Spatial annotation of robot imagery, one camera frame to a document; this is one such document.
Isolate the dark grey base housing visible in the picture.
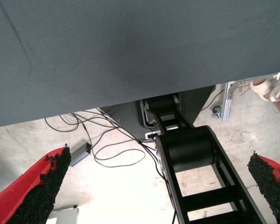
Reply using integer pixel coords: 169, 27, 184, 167
99, 85, 217, 140

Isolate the black frame with rollers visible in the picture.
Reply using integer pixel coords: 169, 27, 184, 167
141, 92, 269, 224

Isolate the black floor cable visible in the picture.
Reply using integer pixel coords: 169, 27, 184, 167
139, 139, 178, 224
44, 111, 140, 143
93, 130, 147, 168

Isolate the person's foot in sandal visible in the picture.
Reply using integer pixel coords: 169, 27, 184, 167
249, 76, 280, 103

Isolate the dark grey table cloth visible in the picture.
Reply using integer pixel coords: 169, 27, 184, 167
0, 0, 280, 129

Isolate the grey power adapter box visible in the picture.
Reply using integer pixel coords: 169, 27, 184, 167
69, 142, 93, 168

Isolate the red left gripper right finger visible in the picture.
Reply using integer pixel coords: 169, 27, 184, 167
247, 151, 280, 224

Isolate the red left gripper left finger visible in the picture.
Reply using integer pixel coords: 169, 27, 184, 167
0, 143, 72, 224

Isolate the white box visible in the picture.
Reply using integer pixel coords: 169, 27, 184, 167
46, 205, 80, 224

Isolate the grey caster wheel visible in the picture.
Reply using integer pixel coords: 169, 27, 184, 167
211, 105, 223, 119

